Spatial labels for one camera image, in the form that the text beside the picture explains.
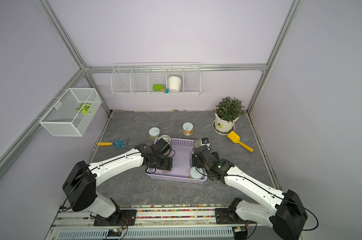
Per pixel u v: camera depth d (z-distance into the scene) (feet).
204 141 2.32
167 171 2.76
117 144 3.35
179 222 2.41
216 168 1.87
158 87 3.25
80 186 1.40
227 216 2.18
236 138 3.39
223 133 3.45
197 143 2.94
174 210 2.53
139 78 3.19
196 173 2.71
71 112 2.71
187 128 3.37
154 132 3.34
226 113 3.14
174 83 3.04
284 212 1.28
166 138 3.06
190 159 2.45
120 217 2.29
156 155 2.26
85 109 2.65
